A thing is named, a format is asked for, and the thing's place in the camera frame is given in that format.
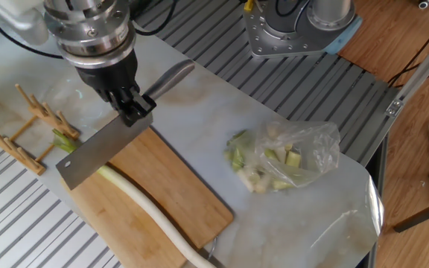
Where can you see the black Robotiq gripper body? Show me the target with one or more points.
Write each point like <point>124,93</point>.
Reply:
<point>110,76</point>

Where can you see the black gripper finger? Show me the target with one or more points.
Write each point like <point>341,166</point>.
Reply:
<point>113,101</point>
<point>136,106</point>

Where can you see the steel cleaver knife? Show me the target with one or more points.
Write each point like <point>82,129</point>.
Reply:
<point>99,152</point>

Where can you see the plastic bag of chopped scallions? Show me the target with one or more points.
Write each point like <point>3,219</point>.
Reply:
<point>285,160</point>

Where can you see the wooden cutting board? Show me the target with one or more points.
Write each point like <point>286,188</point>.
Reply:
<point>177,193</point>

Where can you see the long whole scallion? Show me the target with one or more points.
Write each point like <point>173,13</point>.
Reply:
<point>151,208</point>

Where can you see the wooden peg rack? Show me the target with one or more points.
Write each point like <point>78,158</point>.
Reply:
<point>24,160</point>

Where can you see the yellow connector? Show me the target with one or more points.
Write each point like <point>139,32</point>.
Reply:
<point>248,5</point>

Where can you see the metal hanging loop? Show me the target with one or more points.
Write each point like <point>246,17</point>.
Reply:
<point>212,249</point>

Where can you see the small metal cylinder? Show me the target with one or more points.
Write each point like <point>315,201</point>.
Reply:
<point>424,3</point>

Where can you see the black flat bar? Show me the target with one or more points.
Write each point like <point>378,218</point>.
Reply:
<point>423,214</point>

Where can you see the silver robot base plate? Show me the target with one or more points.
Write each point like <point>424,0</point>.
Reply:
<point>266,41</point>

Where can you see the slanted aluminium frame bar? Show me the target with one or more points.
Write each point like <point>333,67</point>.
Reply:
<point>415,78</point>

